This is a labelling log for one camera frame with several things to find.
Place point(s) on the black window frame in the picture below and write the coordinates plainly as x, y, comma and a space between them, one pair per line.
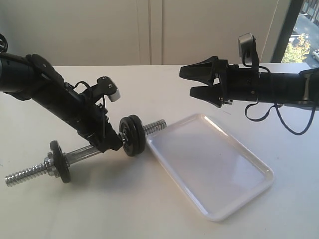
286, 30

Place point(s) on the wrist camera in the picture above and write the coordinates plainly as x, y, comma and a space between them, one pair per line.
106, 87
247, 50

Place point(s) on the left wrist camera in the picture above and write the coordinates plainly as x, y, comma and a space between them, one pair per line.
106, 87

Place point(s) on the chrome threaded dumbbell bar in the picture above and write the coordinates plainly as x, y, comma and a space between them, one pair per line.
72, 157

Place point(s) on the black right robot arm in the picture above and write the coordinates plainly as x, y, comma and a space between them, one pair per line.
300, 90

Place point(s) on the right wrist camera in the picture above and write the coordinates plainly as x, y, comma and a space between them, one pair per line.
247, 50

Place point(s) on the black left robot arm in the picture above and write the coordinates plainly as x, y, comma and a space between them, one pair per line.
33, 77

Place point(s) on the black weight plate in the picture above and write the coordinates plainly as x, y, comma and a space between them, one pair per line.
141, 137
60, 162

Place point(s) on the white rectangular plastic tray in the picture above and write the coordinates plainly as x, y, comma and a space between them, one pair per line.
214, 170

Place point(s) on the black weight plate far end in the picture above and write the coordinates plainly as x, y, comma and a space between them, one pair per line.
129, 133

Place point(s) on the chrome collar nut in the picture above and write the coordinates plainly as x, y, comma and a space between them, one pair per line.
49, 164

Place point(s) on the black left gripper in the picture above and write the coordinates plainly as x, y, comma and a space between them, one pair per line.
91, 124

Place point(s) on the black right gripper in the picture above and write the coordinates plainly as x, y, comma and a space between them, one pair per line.
235, 83

